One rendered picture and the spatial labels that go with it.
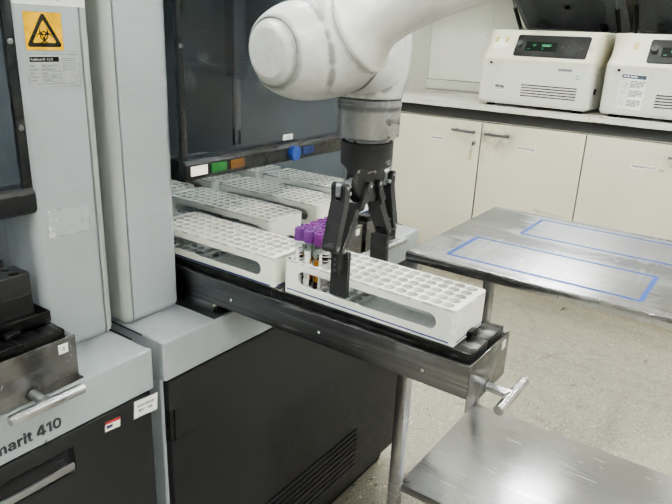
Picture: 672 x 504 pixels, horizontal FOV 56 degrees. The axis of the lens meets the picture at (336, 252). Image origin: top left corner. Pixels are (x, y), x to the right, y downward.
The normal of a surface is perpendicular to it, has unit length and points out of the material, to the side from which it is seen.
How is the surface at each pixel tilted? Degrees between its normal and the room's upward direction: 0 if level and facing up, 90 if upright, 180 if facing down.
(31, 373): 90
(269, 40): 94
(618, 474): 0
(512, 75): 90
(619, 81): 90
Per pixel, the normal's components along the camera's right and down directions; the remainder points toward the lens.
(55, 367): 0.81, 0.22
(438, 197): -0.59, 0.24
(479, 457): 0.04, -0.94
